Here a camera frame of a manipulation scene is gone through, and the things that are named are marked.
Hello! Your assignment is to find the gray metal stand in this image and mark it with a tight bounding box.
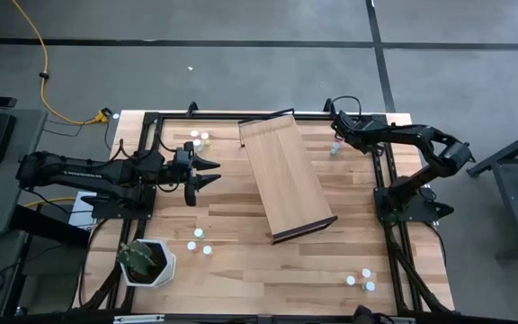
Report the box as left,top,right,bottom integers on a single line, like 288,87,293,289
465,121,518,262

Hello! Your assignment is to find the white paper sheet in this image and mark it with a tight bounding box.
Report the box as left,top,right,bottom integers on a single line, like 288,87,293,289
67,191,99,231

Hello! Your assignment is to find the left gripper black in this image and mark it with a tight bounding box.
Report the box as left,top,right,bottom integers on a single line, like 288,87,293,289
164,140,222,208

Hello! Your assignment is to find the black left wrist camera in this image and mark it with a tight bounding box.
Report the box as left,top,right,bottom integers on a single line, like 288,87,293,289
172,147,193,170

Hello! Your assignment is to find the gray metal bracket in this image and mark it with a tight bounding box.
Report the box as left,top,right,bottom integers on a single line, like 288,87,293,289
112,314,165,324

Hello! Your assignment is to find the black desk beam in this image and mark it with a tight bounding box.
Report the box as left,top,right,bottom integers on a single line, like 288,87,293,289
9,204,92,248

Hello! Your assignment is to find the wooden shelf black frame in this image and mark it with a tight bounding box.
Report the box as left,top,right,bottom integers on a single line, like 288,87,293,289
237,107,339,246

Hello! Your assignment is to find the yellow extension cord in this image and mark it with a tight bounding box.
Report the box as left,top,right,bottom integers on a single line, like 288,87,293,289
10,0,110,126

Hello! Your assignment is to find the green cactus plant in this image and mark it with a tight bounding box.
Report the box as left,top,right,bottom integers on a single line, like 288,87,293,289
116,240,156,276

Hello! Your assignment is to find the yellow cable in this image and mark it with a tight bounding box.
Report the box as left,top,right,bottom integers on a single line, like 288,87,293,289
23,196,76,209

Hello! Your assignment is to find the black aluminium table frame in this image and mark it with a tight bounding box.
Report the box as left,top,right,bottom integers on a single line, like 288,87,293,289
75,110,456,316

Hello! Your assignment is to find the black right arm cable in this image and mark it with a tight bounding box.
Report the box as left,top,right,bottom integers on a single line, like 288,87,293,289
329,94,364,121

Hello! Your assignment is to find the white hexagonal plant pot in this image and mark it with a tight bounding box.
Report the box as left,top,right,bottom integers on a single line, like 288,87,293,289
119,238,177,289

